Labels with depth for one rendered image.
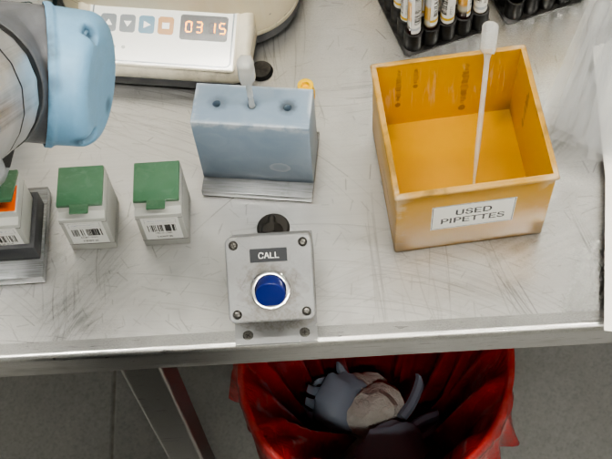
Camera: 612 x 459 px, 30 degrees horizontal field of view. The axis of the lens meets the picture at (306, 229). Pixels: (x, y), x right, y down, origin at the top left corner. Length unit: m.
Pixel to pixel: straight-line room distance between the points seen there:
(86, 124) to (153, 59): 0.48
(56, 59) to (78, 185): 0.40
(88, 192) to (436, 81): 0.32
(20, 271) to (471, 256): 0.39
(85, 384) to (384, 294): 1.03
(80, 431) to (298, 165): 1.00
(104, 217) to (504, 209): 0.34
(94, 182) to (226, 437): 0.94
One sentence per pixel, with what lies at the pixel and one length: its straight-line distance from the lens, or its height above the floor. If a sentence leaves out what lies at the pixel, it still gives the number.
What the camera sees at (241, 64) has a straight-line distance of 0.91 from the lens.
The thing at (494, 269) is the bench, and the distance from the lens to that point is 1.00.
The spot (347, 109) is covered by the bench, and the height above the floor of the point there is 0.88.
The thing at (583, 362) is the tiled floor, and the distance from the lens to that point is 1.93.
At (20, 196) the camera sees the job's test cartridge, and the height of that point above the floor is 0.94.
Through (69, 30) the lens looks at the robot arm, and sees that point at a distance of 0.61.
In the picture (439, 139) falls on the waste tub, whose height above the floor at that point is 0.88.
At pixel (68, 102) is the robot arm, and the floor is 1.29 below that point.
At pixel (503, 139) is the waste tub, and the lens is 1.05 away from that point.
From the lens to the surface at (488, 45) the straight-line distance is 0.98.
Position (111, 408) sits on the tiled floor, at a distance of 1.92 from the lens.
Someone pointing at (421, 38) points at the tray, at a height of 0.89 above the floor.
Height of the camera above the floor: 1.77
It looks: 62 degrees down
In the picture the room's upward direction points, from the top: 6 degrees counter-clockwise
